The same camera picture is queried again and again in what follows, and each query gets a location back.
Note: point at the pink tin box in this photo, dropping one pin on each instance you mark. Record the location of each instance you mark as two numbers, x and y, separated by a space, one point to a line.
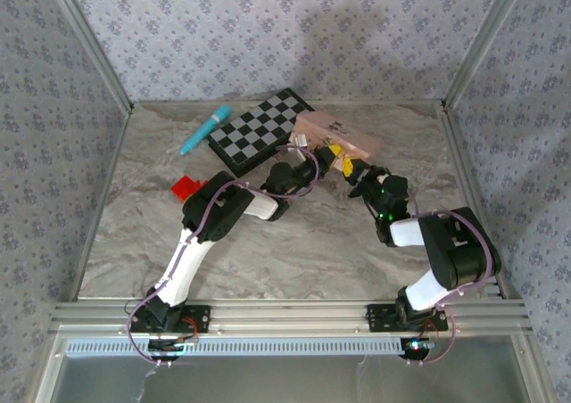
339 133

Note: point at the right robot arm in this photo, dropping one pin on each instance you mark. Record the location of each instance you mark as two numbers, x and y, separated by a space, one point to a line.
455 251

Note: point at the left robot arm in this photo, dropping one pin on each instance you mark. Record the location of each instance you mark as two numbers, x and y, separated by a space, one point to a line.
214 216

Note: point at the folded black grey chessboard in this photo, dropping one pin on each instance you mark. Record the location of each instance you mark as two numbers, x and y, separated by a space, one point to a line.
254 131

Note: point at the teal marker pen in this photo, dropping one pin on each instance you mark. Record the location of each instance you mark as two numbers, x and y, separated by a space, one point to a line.
206 129

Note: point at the red toy building block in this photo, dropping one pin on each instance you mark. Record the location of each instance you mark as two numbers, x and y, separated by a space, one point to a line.
184 188

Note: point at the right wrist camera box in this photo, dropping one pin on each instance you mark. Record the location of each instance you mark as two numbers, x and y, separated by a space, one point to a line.
380 178

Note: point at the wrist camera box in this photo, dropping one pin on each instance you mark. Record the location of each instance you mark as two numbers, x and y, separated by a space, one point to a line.
380 178
299 139

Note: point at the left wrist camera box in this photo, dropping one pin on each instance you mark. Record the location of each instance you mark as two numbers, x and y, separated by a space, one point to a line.
299 139

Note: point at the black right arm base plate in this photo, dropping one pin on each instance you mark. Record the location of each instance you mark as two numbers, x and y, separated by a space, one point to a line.
379 316

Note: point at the aluminium mounting rail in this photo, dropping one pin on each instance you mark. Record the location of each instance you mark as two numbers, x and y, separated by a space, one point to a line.
285 316

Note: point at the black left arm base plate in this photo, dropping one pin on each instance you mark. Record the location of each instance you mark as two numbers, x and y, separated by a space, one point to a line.
196 316

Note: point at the aluminium frame post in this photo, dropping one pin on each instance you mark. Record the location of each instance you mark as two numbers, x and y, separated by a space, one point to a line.
89 42
486 42

